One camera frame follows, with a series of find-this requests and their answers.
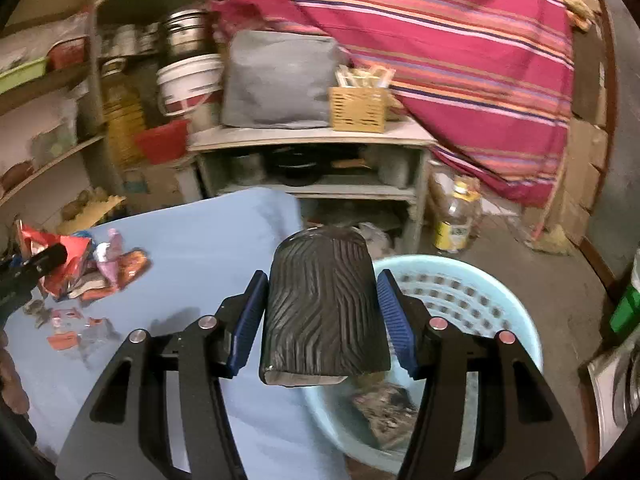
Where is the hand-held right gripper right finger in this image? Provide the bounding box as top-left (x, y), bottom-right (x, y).
top-left (376, 269), bottom-right (586, 480)

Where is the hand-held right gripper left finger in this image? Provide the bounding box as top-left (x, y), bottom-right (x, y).
top-left (55, 270), bottom-right (269, 480)

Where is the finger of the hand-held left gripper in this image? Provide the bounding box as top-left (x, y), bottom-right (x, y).
top-left (15, 243), bottom-right (69, 287)

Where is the red snack wrapper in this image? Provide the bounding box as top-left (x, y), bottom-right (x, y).
top-left (17, 221), bottom-right (94, 302)

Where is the light blue laundry basket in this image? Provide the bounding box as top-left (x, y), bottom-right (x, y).
top-left (300, 255), bottom-right (543, 473)

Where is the black ribbed snack packet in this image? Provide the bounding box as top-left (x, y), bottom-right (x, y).
top-left (259, 227), bottom-right (392, 387)

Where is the orange snack packet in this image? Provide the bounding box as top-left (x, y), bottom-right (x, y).
top-left (119, 249), bottom-right (151, 282)

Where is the person's left hand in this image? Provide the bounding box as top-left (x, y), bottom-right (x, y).
top-left (0, 332), bottom-right (32, 417)

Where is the pink wrapper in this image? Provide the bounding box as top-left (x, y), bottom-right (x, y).
top-left (94, 229), bottom-right (125, 288)

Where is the yellow egg tray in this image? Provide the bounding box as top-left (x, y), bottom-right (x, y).
top-left (60, 195), bottom-right (126, 236)

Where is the small red white wrapper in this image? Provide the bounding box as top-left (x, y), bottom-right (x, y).
top-left (47, 309), bottom-right (112, 353)

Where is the light blue table cover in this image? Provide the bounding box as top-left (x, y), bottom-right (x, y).
top-left (0, 186), bottom-right (351, 480)

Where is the dark crumpled wrapper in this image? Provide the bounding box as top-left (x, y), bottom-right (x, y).
top-left (352, 385), bottom-right (419, 449)

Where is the clear bottle yellow label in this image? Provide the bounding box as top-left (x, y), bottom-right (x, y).
top-left (434, 180), bottom-right (483, 254)

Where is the cardboard box blue label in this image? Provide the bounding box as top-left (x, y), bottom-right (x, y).
top-left (122, 160), bottom-right (201, 211)

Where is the small metal pot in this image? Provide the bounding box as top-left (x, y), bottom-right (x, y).
top-left (230, 152), bottom-right (266, 186)

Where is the black pan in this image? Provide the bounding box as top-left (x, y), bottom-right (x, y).
top-left (272, 147), bottom-right (321, 186)

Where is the yellow oil bottle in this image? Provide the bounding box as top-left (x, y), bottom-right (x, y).
top-left (102, 57), bottom-right (146, 167)

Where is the red plastic basin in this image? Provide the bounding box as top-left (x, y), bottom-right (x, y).
top-left (134, 120), bottom-right (191, 165)

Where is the green tray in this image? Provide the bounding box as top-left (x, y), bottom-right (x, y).
top-left (0, 57), bottom-right (48, 93)

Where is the small white shelf unit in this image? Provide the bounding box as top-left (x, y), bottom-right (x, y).
top-left (187, 115), bottom-right (438, 256)

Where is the wooden shelf rack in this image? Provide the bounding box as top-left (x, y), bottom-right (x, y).
top-left (0, 0), bottom-right (201, 211)

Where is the red container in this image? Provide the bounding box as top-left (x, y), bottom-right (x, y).
top-left (47, 40), bottom-right (91, 71)

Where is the yellow wicker basket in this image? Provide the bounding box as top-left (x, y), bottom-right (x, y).
top-left (328, 85), bottom-right (396, 134)

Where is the white plastic bucket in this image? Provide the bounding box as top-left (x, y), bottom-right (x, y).
top-left (156, 55), bottom-right (223, 117)

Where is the green box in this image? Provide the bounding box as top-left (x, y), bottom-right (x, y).
top-left (610, 252), bottom-right (640, 333)

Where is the metal basin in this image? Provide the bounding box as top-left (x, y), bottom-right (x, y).
top-left (587, 340), bottom-right (640, 441)

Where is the grey fabric bag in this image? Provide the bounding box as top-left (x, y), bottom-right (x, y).
top-left (220, 30), bottom-right (351, 128)

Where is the stack of cardboard boxes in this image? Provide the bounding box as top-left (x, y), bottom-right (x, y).
top-left (545, 35), bottom-right (608, 246)

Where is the pale sticks bundle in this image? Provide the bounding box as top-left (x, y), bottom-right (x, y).
top-left (335, 62), bottom-right (397, 90)

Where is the large metal pot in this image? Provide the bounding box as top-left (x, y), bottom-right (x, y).
top-left (162, 9), bottom-right (211, 58)

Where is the red striped blanket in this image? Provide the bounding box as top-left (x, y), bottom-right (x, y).
top-left (200, 0), bottom-right (576, 208)

